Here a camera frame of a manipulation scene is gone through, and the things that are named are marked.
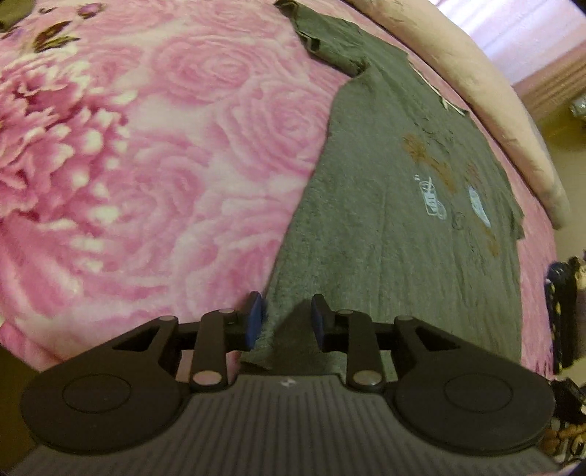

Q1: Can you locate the pink floral blanket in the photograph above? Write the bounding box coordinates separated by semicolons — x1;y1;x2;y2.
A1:
0;0;557;386

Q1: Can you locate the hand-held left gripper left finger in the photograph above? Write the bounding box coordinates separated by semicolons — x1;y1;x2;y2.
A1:
112;292;264;393

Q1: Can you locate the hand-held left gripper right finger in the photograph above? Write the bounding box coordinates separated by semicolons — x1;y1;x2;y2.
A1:
311;294;464;393

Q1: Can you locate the dark patterned cloth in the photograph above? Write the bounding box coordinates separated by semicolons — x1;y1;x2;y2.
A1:
544;256;586;377

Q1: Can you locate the pale striped curtain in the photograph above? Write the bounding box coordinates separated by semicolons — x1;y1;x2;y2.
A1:
435;0;586;89

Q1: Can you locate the grey printed t-shirt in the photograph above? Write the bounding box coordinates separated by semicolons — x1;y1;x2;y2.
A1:
240;0;525;374

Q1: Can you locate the beige rolled bolster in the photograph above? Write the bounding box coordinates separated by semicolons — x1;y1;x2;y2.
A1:
343;0;571;230

